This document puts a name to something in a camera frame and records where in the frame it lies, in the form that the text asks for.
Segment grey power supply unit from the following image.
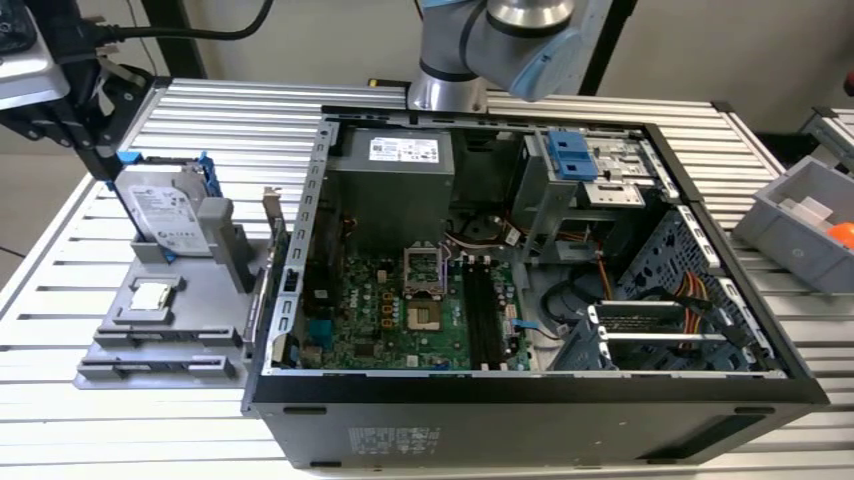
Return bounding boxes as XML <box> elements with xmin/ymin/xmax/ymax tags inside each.
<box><xmin>324</xmin><ymin>127</ymin><xmax>456</xmax><ymax>251</ymax></box>

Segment green Dell motherboard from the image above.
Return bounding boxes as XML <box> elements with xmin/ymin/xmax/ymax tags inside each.
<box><xmin>292</xmin><ymin>239</ymin><xmax>535</xmax><ymax>374</ymax></box>

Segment CPU socket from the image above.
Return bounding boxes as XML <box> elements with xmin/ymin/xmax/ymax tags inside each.
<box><xmin>404</xmin><ymin>298</ymin><xmax>447</xmax><ymax>332</ymax></box>

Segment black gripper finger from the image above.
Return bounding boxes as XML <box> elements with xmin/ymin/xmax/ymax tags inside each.
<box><xmin>0</xmin><ymin>102</ymin><xmax>122</xmax><ymax>182</ymax></box>

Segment metal socket cover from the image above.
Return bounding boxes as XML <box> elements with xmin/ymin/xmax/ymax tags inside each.
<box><xmin>403</xmin><ymin>240</ymin><xmax>445</xmax><ymax>300</ymax></box>

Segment round black case speaker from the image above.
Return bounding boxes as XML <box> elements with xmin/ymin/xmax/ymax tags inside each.
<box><xmin>463</xmin><ymin>213</ymin><xmax>512</xmax><ymax>247</ymax></box>

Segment black frame post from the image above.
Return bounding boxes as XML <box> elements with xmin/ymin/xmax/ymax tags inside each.
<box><xmin>138</xmin><ymin>0</ymin><xmax>206</xmax><ymax>80</ymax></box>
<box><xmin>576</xmin><ymin>0</ymin><xmax>639</xmax><ymax>97</ymax></box>

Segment silver drive bay cage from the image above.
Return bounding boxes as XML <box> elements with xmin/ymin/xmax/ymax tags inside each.
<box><xmin>576</xmin><ymin>127</ymin><xmax>681</xmax><ymax>211</ymax></box>

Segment thick black data cable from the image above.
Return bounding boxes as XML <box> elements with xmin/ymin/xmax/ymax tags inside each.
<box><xmin>540</xmin><ymin>277</ymin><xmax>596</xmax><ymax>327</ymax></box>

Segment white block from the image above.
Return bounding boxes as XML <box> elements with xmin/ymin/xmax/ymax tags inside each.
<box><xmin>776</xmin><ymin>196</ymin><xmax>835</xmax><ymax>222</ymax></box>

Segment graphics card with metal bracket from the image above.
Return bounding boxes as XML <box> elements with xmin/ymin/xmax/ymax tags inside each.
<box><xmin>242</xmin><ymin>185</ymin><xmax>295</xmax><ymax>351</ymax></box>

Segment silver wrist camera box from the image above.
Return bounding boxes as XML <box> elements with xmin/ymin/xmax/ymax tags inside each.
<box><xmin>0</xmin><ymin>0</ymin><xmax>73</xmax><ymax>110</ymax></box>

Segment thin orange wire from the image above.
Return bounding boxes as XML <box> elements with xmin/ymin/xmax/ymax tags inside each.
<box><xmin>595</xmin><ymin>252</ymin><xmax>613</xmax><ymax>301</ymax></box>

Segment orange yellow power wires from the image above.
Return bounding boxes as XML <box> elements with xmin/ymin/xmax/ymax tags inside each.
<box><xmin>669</xmin><ymin>272</ymin><xmax>713</xmax><ymax>337</ymax></box>

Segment black cable with blue tab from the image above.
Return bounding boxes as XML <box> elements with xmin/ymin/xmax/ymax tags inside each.
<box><xmin>509</xmin><ymin>318</ymin><xmax>568</xmax><ymax>337</ymax></box>

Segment black RAM slot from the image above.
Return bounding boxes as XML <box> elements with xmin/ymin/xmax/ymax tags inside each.
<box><xmin>479</xmin><ymin>264</ymin><xmax>499</xmax><ymax>365</ymax></box>
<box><xmin>464</xmin><ymin>264</ymin><xmax>484</xmax><ymax>365</ymax></box>
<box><xmin>471</xmin><ymin>264</ymin><xmax>491</xmax><ymax>365</ymax></box>
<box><xmin>487</xmin><ymin>264</ymin><xmax>507</xmax><ymax>365</ymax></box>

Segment black open PC case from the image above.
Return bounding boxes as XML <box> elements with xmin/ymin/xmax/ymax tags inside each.
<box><xmin>238</xmin><ymin>104</ymin><xmax>832</xmax><ymax>471</ymax></box>

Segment small aluminium side table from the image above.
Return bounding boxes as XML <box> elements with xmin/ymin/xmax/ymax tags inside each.
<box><xmin>796</xmin><ymin>104</ymin><xmax>854</xmax><ymax>174</ymax></box>

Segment blue plastic drive latch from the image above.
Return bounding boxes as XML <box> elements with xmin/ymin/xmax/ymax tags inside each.
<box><xmin>543</xmin><ymin>130</ymin><xmax>600</xmax><ymax>182</ymax></box>

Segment disk bay with silver rails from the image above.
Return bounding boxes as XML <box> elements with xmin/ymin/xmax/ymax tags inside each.
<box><xmin>552</xmin><ymin>297</ymin><xmax>732</xmax><ymax>372</ymax></box>

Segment grey plastic bin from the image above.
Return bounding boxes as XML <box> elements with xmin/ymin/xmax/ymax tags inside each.
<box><xmin>731</xmin><ymin>154</ymin><xmax>854</xmax><ymax>301</ymax></box>

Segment grey parts rack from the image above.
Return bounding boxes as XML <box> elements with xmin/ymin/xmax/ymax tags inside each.
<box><xmin>70</xmin><ymin>197</ymin><xmax>268</xmax><ymax>391</ymax></box>

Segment silver CPU chip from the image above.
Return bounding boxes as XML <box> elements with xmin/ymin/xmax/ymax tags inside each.
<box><xmin>129</xmin><ymin>282</ymin><xmax>173</xmax><ymax>310</ymax></box>

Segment hard disk in blue carrier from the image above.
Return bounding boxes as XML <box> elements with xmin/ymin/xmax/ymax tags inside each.
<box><xmin>105</xmin><ymin>148</ymin><xmax>225</xmax><ymax>264</ymax></box>

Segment power supply wire bundle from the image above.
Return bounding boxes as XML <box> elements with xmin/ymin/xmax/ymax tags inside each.
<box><xmin>443</xmin><ymin>230</ymin><xmax>512</xmax><ymax>252</ymax></box>

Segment orange ball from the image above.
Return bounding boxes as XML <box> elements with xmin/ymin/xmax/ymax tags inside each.
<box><xmin>823</xmin><ymin>222</ymin><xmax>854</xmax><ymax>250</ymax></box>

